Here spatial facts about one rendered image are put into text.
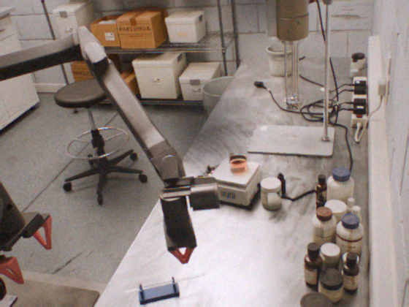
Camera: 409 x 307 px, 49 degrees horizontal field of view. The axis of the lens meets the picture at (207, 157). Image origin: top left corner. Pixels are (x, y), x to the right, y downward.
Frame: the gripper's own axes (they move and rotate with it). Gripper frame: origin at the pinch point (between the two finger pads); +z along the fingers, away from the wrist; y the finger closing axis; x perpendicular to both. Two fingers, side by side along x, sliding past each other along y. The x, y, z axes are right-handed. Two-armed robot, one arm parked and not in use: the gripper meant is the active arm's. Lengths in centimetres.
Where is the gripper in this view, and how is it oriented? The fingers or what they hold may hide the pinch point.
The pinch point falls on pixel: (184, 259)
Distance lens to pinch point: 109.0
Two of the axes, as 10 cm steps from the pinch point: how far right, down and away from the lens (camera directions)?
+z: 1.1, 8.5, 5.2
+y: -1.7, -5.0, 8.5
